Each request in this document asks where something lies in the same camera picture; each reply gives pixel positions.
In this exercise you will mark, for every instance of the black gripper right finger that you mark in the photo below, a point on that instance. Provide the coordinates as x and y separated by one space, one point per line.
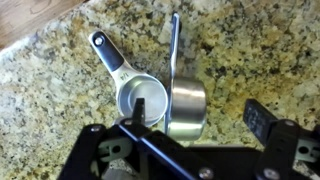
258 121

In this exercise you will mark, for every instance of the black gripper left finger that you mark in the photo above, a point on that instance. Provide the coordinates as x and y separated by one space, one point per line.
80 156

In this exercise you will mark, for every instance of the steel measuring cup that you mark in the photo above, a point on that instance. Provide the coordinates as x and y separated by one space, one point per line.
188 103

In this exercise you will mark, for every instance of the steel measuring cup marked 1/4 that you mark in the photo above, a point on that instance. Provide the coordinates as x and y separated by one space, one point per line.
153 90

